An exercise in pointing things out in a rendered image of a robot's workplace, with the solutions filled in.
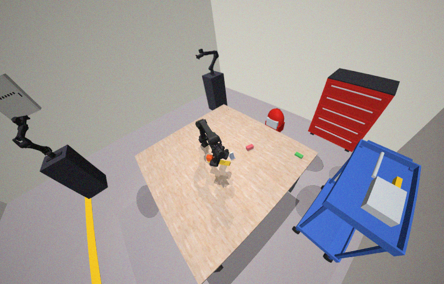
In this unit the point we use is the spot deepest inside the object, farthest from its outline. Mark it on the yellow bar with orange block end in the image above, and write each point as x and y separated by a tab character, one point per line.
222	162

